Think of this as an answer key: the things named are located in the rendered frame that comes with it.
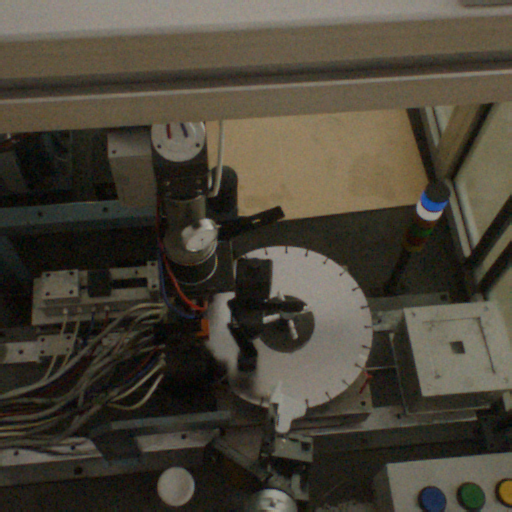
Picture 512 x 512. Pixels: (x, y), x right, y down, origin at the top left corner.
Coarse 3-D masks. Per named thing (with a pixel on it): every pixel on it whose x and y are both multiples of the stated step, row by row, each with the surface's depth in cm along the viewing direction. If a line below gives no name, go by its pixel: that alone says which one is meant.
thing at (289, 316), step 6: (282, 294) 132; (282, 300) 131; (306, 306) 131; (282, 312) 130; (288, 312) 130; (294, 312) 130; (300, 312) 130; (264, 318) 130; (270, 318) 129; (276, 318) 130; (282, 318) 129; (288, 318) 129; (294, 318) 130; (288, 324) 129; (294, 330) 129; (294, 336) 128
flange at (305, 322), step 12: (276, 300) 135; (264, 312) 134; (276, 312) 133; (312, 312) 135; (264, 324) 133; (276, 324) 132; (300, 324) 133; (312, 324) 134; (264, 336) 132; (276, 336) 132; (288, 336) 132; (300, 336) 132; (276, 348) 131; (288, 348) 131
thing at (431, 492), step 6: (426, 492) 125; (432, 492) 126; (438, 492) 126; (426, 498) 125; (432, 498) 125; (438, 498) 125; (426, 504) 125; (432, 504) 125; (438, 504) 125; (432, 510) 124; (438, 510) 124
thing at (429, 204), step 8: (432, 184) 125; (440, 184) 125; (424, 192) 124; (432, 192) 124; (440, 192) 124; (448, 192) 124; (424, 200) 125; (432, 200) 123; (440, 200) 123; (448, 200) 124; (432, 208) 125; (440, 208) 125
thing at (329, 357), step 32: (256, 256) 141; (288, 256) 141; (320, 256) 141; (288, 288) 138; (320, 288) 138; (352, 288) 138; (224, 320) 134; (320, 320) 135; (352, 320) 135; (224, 352) 131; (256, 352) 132; (288, 352) 132; (320, 352) 132; (352, 352) 132; (224, 384) 129; (256, 384) 129; (288, 384) 129; (320, 384) 129
